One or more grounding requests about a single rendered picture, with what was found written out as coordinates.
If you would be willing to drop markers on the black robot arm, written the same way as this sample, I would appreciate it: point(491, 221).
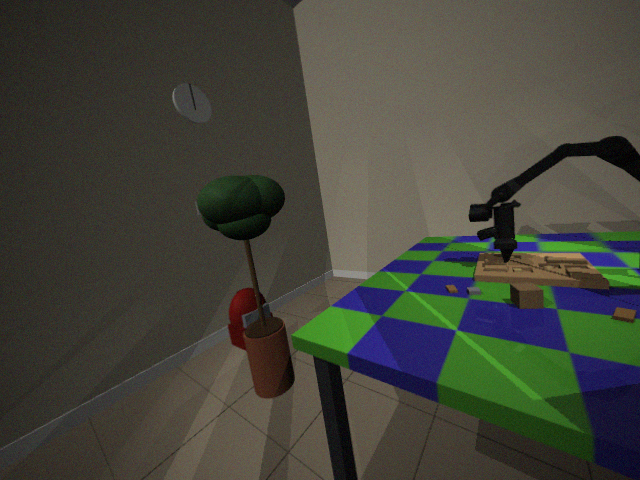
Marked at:
point(614, 149)

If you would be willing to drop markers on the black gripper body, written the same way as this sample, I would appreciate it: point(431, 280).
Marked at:
point(506, 234)

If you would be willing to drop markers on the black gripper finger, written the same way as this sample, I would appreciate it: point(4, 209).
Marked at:
point(506, 253)

